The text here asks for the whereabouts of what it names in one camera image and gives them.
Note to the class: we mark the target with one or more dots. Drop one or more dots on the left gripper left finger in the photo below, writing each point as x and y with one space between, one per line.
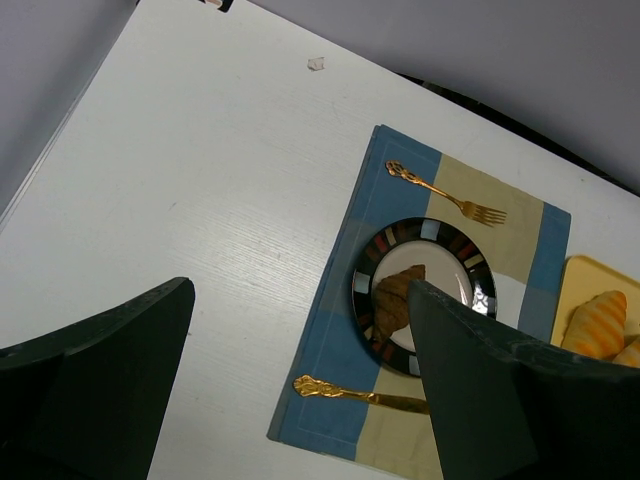
87 401

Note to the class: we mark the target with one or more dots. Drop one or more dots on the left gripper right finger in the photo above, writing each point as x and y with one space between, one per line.
505 405

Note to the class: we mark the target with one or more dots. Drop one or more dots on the brown chocolate croissant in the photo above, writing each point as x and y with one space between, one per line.
391 302

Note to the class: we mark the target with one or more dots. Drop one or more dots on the orange striped croissant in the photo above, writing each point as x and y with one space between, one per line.
596 329

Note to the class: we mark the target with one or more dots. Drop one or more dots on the yellow plastic tray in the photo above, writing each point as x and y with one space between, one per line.
583 279

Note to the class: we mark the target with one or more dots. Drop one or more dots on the striped rim ceramic plate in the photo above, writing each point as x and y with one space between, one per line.
454 264

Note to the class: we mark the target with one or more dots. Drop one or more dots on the blue and tan placemat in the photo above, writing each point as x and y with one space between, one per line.
415 213

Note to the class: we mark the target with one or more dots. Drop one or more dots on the gold fork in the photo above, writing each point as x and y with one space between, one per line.
479 213

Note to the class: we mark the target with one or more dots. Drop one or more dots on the gold knife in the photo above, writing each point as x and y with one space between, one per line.
350 392

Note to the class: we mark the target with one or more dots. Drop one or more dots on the left blue corner label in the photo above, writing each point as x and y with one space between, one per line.
221 5

